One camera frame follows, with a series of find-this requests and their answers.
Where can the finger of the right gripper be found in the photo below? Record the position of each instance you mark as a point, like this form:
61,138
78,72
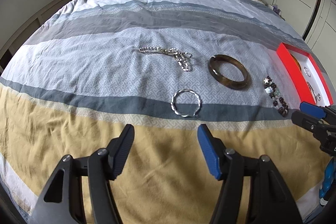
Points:
306,121
312,110

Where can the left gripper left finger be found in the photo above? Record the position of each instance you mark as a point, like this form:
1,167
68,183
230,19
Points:
104,166

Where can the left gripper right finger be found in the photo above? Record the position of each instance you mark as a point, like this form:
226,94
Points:
227,166

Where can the silver charm ring cluster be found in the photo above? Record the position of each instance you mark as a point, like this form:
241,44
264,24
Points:
316,96

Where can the amber orange bangle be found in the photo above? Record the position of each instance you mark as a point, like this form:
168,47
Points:
296,62

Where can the red white jewelry box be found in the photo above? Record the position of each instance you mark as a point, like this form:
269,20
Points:
310,72

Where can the dark brown bangle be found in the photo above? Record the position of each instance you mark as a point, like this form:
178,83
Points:
228,71

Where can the items on nightstand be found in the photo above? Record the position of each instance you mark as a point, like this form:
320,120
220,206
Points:
275,9

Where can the white wardrobe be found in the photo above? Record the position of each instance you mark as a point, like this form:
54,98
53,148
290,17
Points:
314,21

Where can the striped bed duvet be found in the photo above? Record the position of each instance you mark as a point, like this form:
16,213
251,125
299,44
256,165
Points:
97,65

